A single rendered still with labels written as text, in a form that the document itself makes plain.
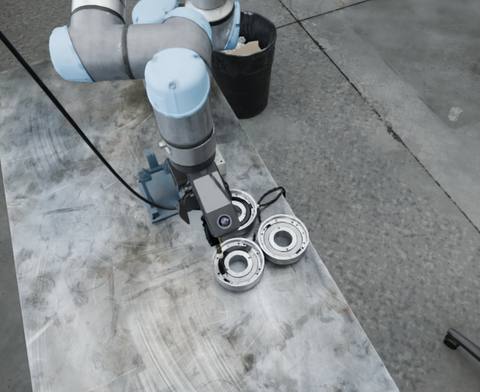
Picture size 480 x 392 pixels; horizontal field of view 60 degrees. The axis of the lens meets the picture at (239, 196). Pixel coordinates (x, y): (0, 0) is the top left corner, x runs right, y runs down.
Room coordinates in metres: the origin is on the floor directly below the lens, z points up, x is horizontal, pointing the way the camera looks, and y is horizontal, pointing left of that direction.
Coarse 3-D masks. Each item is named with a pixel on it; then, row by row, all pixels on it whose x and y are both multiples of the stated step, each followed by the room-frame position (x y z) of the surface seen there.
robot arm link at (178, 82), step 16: (176, 48) 0.43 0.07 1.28; (160, 64) 0.41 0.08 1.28; (176, 64) 0.40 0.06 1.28; (192, 64) 0.40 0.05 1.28; (160, 80) 0.38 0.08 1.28; (176, 80) 0.38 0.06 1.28; (192, 80) 0.38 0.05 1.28; (208, 80) 0.40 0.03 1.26; (160, 96) 0.37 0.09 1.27; (176, 96) 0.37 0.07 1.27; (192, 96) 0.37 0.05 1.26; (208, 96) 0.40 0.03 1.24; (160, 112) 0.37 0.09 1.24; (176, 112) 0.37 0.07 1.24; (192, 112) 0.37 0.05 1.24; (208, 112) 0.39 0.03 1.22; (160, 128) 0.38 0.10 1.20; (176, 128) 0.37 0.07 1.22; (192, 128) 0.37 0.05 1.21; (208, 128) 0.38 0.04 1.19; (176, 144) 0.37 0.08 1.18; (192, 144) 0.37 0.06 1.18
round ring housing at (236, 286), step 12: (228, 240) 0.40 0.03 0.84; (240, 240) 0.40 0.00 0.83; (240, 252) 0.37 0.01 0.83; (216, 264) 0.35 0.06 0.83; (228, 264) 0.35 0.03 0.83; (252, 264) 0.34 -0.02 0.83; (264, 264) 0.34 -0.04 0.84; (216, 276) 0.32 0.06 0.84; (240, 276) 0.32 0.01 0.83; (228, 288) 0.30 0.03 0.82; (240, 288) 0.30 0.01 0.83
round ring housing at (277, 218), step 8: (272, 216) 0.45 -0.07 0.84; (280, 216) 0.45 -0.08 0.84; (288, 216) 0.45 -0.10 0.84; (264, 224) 0.43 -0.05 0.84; (272, 224) 0.44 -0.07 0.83; (296, 224) 0.43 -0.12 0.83; (264, 232) 0.42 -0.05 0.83; (272, 232) 0.42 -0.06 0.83; (280, 232) 0.42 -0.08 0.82; (288, 232) 0.41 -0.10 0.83; (304, 232) 0.41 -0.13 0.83; (272, 240) 0.40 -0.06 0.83; (296, 240) 0.39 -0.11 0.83; (304, 240) 0.39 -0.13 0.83; (264, 248) 0.37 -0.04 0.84; (280, 248) 0.38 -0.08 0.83; (288, 248) 0.38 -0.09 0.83; (304, 248) 0.37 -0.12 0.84; (264, 256) 0.37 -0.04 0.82; (272, 256) 0.36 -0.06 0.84; (288, 256) 0.36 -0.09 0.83; (296, 256) 0.35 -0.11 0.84
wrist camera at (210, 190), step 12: (216, 168) 0.38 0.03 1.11; (192, 180) 0.36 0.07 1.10; (204, 180) 0.37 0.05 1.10; (216, 180) 0.37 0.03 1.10; (204, 192) 0.35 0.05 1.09; (216, 192) 0.35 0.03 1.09; (204, 204) 0.33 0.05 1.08; (216, 204) 0.34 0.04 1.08; (228, 204) 0.34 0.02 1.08; (204, 216) 0.33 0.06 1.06; (216, 216) 0.32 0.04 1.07; (228, 216) 0.32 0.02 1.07; (216, 228) 0.30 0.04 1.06; (228, 228) 0.30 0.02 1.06
